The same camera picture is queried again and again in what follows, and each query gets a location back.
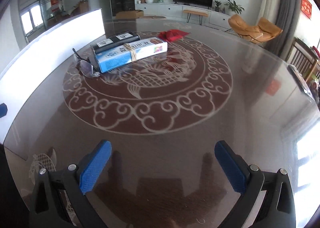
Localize cardboard box on floor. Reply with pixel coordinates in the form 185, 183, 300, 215
116, 10, 144, 20

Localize black frame eyeglasses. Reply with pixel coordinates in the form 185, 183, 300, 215
72, 48, 100, 79

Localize small wooden bench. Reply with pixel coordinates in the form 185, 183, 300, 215
183, 10, 209, 25

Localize orange lounge chair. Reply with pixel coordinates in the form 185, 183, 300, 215
228, 14, 283, 44

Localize red pouch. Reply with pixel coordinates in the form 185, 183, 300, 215
158, 29, 189, 43

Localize grey curtain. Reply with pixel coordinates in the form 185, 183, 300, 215
265, 0, 301, 59

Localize blue white ointment box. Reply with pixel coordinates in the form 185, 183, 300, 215
95, 37, 168, 73

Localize white cardboard sorting box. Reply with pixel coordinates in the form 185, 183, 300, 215
1, 9, 105, 142

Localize white tv cabinet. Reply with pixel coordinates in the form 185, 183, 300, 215
135, 3, 230, 30

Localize green potted plant right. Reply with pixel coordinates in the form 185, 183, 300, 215
225, 0, 245, 14

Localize wooden chair right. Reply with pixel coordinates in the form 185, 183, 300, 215
285, 37, 319, 82

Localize black box white labels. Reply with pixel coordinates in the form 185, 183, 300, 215
91, 31, 140, 54

